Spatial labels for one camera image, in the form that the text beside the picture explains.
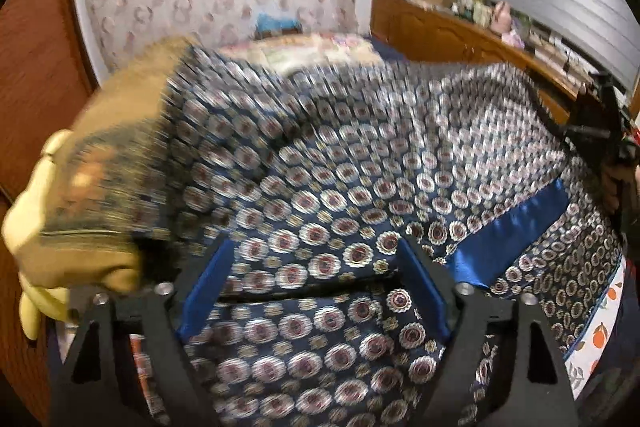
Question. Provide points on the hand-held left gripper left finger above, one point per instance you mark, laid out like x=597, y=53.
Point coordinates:
x=205, y=292

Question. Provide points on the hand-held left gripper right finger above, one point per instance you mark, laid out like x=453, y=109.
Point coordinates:
x=425, y=292

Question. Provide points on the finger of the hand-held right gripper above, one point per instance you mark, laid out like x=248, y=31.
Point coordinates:
x=552, y=114

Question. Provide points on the navy circle-print pajama top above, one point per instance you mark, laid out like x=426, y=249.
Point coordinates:
x=325, y=187

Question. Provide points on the person's right hand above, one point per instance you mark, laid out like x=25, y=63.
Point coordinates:
x=610, y=187

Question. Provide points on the pink tissue pack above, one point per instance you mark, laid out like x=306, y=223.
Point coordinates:
x=511, y=39

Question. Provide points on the pink bottle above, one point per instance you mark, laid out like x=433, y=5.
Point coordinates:
x=504, y=17

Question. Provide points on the row of small bottles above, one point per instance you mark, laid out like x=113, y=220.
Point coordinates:
x=472, y=11

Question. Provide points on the wooden sideboard cabinet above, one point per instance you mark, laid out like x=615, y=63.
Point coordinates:
x=425, y=32

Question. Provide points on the yellow plush toy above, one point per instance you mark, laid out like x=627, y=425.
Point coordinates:
x=45, y=232

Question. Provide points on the navy bed sheet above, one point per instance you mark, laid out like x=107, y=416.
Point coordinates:
x=387, y=51

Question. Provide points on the floral blanket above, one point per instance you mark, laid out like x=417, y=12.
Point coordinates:
x=300, y=52

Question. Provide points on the blue storage box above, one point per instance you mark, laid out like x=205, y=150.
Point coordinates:
x=277, y=24

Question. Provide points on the wooden louvered wardrobe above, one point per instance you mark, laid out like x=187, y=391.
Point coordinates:
x=35, y=57

